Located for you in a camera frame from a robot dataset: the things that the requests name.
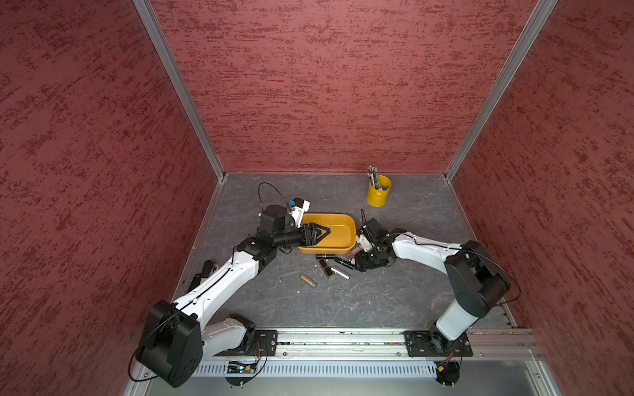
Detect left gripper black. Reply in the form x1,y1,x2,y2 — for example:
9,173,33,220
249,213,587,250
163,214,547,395
273,223,330,248

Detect yellow storage tray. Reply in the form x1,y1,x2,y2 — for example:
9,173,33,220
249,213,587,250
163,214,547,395
298,213,357,254

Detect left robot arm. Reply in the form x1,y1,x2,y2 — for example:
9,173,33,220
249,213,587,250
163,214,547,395
130,205,331,388

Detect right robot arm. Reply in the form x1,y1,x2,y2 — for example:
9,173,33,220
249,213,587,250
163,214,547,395
354,219,511,349

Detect black gold square lipstick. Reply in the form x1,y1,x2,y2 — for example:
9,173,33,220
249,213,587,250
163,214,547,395
318,259,335,279

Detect silver black lipstick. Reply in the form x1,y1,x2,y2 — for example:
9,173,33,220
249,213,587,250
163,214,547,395
331,257,354,280

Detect gold lipstick tube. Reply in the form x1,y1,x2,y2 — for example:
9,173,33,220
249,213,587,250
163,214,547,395
300,274,317,288

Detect yellow pen bucket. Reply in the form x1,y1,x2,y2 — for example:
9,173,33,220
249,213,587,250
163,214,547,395
366,175,391,208

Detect pens in bucket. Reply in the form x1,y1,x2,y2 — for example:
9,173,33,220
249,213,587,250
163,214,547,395
368,166,383,191

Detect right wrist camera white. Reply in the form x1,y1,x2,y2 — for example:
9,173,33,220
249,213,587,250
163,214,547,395
356,234,372,252

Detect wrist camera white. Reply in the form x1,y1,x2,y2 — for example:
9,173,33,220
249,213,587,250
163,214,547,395
287,197,310,228
356,234,372,252

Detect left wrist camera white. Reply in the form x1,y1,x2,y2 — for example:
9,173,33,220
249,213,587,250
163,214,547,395
287,197,310,228

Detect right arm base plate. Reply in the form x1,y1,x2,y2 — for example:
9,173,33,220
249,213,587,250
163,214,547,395
403,330,473,358

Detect aluminium front rail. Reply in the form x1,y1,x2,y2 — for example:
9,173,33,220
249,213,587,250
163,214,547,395
123,326,563,396

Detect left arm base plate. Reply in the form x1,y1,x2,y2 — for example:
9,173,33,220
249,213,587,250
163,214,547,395
231,329,278,356

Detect left corner aluminium post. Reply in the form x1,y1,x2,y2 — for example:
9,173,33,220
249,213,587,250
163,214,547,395
133,0,226,183

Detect corner aluminium post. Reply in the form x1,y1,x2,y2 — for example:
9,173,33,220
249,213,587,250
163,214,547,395
133,0,226,183
444,0,558,184

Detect right corner aluminium post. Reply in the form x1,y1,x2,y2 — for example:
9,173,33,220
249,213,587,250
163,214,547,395
444,0,558,184

